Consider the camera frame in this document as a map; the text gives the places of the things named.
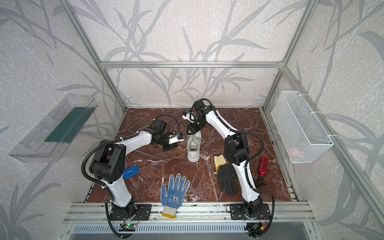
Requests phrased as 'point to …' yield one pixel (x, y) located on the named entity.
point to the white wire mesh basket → (303, 138)
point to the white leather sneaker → (193, 142)
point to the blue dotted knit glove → (176, 194)
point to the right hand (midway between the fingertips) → (191, 126)
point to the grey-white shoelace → (189, 137)
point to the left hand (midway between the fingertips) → (178, 139)
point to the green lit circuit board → (127, 227)
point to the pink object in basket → (294, 151)
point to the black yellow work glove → (226, 175)
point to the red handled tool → (264, 162)
